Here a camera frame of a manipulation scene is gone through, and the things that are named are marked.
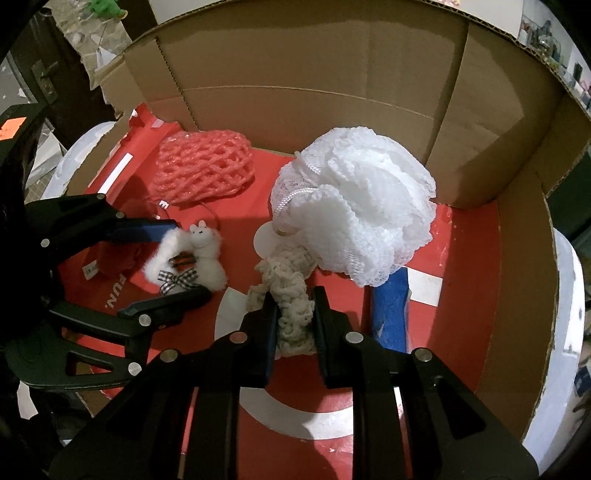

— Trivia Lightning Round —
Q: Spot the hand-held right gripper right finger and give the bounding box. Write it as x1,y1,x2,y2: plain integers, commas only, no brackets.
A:
311,286,541,480

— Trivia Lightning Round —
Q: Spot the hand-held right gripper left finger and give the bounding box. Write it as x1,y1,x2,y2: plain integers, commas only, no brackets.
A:
48,291,282,480

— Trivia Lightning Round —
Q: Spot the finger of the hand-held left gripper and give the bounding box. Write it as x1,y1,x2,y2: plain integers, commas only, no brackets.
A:
7,287,214,393
25,193,182,266

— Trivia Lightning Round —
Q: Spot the red plush toy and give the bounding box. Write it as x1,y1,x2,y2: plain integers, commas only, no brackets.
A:
81,198,160,280

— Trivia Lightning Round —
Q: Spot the cream knit scrunchie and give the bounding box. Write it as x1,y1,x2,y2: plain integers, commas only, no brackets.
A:
247,224,324,361

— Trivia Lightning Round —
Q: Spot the blue cloth pouch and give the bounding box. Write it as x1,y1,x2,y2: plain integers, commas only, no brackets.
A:
372,268,411,354

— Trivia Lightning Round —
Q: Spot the red foam net sleeve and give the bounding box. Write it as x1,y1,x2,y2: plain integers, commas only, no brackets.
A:
150,129,256,208

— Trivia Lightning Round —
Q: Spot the white mesh bath loofah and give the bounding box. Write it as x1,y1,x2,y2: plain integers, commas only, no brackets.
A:
269,126,437,288

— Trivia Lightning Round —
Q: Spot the cardboard box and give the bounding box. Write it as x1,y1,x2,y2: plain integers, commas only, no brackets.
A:
60,0,591,444

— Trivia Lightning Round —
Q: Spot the dark wooden door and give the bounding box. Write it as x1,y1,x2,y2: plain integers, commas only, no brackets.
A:
0,0,158,139

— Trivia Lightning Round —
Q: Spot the beige hanging organizer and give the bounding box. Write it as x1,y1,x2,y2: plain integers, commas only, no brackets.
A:
55,0,139,93

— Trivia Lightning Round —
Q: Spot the green plush frog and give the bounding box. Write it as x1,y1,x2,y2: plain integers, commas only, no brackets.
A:
90,0,126,19

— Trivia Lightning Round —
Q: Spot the row of cosmetic bottles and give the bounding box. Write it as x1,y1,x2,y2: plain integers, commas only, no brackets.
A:
519,4,591,112

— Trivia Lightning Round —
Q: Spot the metal door handle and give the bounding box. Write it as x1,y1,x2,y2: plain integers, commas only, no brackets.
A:
32,62,57,100

